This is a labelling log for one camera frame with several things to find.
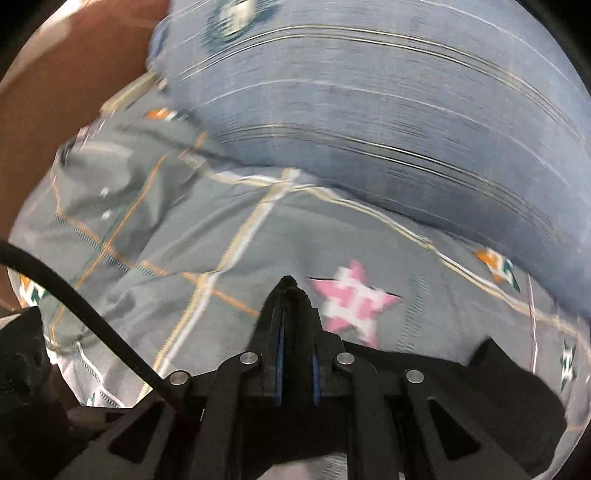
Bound grey printed bed sheet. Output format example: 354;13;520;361
8;69;591;435

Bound blue-grey striped pillow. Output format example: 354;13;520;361
147;0;591;319

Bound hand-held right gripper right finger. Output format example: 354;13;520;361
295;282;536;480

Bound black cable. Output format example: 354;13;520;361
0;241;182;403

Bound black pants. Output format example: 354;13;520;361
275;275;570;477

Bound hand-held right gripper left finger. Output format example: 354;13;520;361
54;277;288;480

